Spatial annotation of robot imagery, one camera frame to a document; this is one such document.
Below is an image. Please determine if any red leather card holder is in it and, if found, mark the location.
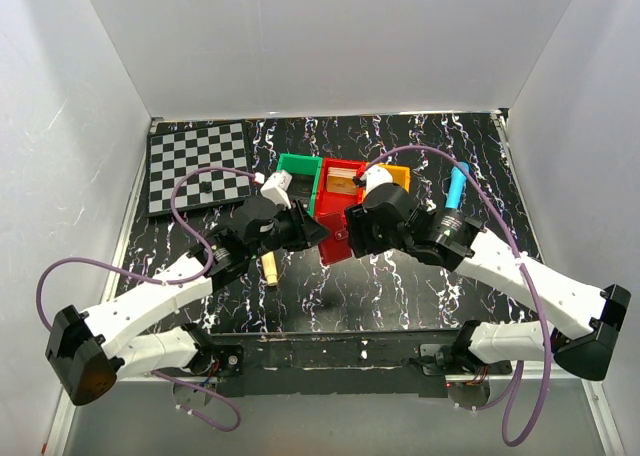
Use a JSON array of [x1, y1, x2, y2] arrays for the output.
[[317, 212, 353, 266]]

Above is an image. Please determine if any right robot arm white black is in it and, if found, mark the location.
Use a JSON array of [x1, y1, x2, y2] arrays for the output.
[[345, 183, 631, 381]]

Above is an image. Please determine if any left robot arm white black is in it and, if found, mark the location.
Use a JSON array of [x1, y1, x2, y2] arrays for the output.
[[45, 196, 329, 406]]

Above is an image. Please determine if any black card in green bin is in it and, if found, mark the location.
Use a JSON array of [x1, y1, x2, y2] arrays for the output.
[[287, 173, 315, 210]]

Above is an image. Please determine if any brown card stack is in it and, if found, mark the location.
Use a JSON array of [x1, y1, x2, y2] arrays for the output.
[[325, 166, 359, 195]]

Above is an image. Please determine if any red plastic bin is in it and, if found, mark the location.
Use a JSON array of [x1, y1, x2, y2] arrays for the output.
[[314, 158, 366, 217]]

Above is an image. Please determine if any wooden rolling pin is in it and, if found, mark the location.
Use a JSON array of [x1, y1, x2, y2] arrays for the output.
[[261, 252, 279, 287]]

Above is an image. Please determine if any orange plastic bin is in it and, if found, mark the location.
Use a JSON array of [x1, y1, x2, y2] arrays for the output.
[[379, 164, 411, 191]]

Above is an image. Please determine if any green plastic bin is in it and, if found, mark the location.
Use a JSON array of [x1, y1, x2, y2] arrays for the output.
[[277, 153, 323, 216]]

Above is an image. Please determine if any blue toy microphone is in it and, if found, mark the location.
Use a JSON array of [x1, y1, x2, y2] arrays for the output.
[[445, 166, 467, 210]]

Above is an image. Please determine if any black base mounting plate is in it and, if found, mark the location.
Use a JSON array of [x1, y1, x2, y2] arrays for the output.
[[186, 325, 512, 398]]

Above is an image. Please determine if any black and grey chessboard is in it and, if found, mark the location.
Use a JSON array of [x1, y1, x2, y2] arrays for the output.
[[146, 121, 252, 217]]

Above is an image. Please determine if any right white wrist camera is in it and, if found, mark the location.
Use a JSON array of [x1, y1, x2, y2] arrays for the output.
[[352, 164, 393, 196]]

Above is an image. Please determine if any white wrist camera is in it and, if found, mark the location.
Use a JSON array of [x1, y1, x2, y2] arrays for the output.
[[260, 170, 292, 209], [352, 164, 393, 196]]

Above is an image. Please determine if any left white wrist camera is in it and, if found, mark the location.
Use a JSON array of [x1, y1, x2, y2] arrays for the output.
[[260, 170, 292, 209]]

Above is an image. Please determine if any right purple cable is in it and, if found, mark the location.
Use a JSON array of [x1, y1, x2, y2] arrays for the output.
[[364, 145, 554, 447]]

